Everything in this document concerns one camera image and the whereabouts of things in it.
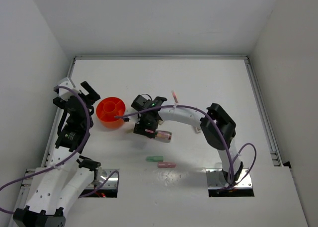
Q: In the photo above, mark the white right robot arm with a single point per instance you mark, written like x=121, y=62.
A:
x=218, y=128

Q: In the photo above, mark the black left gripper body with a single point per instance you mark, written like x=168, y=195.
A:
x=59, y=102

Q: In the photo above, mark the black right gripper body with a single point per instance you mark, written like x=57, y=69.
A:
x=144, y=123

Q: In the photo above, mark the pink highlighter marker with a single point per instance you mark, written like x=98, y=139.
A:
x=166, y=165

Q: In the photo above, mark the metal base plate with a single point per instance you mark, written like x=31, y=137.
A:
x=107, y=177
x=216, y=180

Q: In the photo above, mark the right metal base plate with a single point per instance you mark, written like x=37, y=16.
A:
x=216, y=180

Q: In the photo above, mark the green highlighter marker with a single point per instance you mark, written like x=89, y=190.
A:
x=156, y=158

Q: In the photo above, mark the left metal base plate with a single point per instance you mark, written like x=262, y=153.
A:
x=107, y=177

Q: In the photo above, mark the orange round divided container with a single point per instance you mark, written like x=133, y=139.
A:
x=107, y=109

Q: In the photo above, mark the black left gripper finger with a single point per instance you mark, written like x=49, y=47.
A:
x=92, y=94
x=89, y=103

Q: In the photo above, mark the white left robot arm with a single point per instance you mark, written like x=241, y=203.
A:
x=63, y=181

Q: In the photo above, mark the pink lead refill tube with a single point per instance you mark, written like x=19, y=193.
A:
x=174, y=97

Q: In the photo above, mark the beige white correction tape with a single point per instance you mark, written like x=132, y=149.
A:
x=197, y=130

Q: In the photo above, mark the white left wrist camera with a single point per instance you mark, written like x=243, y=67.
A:
x=63, y=88

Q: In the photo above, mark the pink capped clear bottle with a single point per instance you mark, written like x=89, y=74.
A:
x=160, y=135

